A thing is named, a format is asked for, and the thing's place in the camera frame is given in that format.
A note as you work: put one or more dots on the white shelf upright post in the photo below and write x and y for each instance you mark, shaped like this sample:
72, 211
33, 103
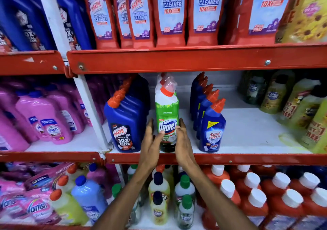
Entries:
55, 20

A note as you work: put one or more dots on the large dark blue cleaner bottle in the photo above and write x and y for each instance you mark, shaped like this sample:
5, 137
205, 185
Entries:
136, 98
141, 80
125, 125
140, 88

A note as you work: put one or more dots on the slim blue toilet cleaner bottle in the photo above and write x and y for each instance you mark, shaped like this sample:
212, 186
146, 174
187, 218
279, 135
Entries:
194, 84
212, 130
200, 98
196, 92
205, 104

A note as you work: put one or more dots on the long red shelf beam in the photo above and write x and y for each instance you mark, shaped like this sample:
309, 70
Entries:
230, 158
194, 58

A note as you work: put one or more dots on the row of red cleaner bottles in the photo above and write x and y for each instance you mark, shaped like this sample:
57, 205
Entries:
168, 12

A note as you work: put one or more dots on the light blue cleaner bottle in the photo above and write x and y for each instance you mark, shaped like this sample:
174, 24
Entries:
89, 199

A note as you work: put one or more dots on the clear bottle with green cap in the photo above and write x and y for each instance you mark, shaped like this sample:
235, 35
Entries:
184, 189
116, 189
186, 213

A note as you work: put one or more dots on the group of red white-capped bottles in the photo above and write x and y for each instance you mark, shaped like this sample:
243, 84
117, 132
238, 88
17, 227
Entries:
276, 201

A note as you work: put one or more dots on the white green toilet cleaner bottle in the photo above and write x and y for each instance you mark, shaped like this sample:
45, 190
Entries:
166, 80
161, 75
166, 109

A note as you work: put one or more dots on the person's right thumb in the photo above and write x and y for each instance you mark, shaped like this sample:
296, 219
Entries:
177, 135

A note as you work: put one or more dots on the pale bottle with orange cap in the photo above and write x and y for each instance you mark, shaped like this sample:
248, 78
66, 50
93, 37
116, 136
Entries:
63, 182

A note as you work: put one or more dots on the person's left hand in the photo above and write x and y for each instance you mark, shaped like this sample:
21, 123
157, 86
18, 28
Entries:
149, 150

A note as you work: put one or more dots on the yellow bottle with navy cap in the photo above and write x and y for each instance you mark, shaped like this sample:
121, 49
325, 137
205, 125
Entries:
159, 185
159, 209

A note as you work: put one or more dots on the person's right forearm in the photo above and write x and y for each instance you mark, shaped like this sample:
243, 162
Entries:
217, 201

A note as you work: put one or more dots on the white shelf board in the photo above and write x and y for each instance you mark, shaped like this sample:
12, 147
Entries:
250, 132
81, 143

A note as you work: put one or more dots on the person's left thumb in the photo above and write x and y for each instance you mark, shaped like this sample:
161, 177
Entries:
160, 138

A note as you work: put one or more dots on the group of pink detergent bottles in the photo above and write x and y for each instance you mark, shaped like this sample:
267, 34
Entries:
43, 115

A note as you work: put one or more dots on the big blue cleaner bottle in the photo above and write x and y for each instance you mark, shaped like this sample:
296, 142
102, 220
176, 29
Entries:
72, 17
25, 15

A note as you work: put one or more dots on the yellow bottle with orange cap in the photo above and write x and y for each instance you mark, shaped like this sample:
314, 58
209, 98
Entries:
67, 209

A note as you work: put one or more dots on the short red shelf beam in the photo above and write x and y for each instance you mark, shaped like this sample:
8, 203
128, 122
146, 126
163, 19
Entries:
51, 157
28, 62
38, 227

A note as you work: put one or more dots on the person's right hand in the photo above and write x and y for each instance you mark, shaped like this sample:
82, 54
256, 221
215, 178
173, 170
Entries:
184, 150

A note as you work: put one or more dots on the person's left forearm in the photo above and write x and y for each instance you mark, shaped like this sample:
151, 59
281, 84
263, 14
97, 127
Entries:
120, 204

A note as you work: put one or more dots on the yellow flower print bottle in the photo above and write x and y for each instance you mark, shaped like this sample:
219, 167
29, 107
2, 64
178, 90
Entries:
306, 15

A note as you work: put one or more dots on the pink stain remover pouch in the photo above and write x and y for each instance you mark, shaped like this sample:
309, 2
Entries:
30, 208
43, 177

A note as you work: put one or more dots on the row of yellow-green cleaner bottles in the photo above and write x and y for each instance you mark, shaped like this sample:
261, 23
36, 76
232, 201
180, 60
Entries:
301, 107

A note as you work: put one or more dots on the purple bottle with blue cap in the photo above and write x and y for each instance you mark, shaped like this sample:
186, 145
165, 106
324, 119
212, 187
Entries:
98, 177

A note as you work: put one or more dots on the dark green cleaner bottle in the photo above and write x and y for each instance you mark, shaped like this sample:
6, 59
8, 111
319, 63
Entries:
254, 89

